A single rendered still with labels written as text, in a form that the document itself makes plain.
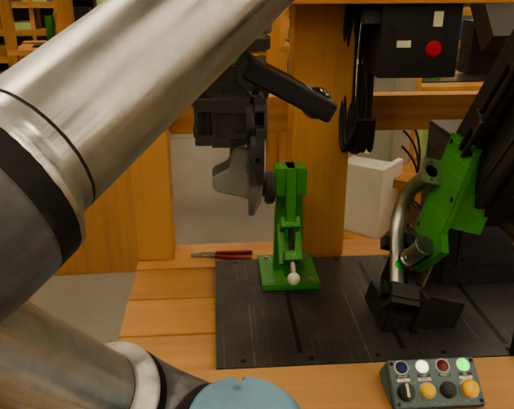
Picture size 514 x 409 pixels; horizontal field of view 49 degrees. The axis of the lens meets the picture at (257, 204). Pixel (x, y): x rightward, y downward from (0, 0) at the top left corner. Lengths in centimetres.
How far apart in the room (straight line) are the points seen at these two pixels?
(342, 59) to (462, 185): 44
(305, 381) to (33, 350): 65
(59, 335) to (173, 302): 82
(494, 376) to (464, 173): 36
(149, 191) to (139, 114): 111
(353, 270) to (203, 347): 43
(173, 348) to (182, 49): 89
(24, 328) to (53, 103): 23
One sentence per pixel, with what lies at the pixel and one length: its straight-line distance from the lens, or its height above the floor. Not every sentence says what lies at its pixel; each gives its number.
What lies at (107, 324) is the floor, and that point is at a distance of 288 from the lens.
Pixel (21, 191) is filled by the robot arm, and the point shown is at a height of 147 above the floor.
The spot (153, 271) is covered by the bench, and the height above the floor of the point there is 88.
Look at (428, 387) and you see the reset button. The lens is 100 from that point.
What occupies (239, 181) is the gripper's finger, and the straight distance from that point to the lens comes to 67.
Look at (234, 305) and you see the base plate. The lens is 124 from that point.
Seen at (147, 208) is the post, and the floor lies 102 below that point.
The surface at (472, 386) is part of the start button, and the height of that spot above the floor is 94.
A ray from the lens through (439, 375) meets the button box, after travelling 103.
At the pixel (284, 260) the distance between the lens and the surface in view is 125.
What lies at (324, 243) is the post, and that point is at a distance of 148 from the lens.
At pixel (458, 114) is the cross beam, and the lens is 156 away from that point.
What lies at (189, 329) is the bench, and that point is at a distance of 121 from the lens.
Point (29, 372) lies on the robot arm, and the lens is 47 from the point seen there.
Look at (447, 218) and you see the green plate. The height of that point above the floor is 114.
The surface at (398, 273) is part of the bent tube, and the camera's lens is 118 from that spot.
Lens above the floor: 155
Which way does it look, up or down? 22 degrees down
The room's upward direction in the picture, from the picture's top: straight up
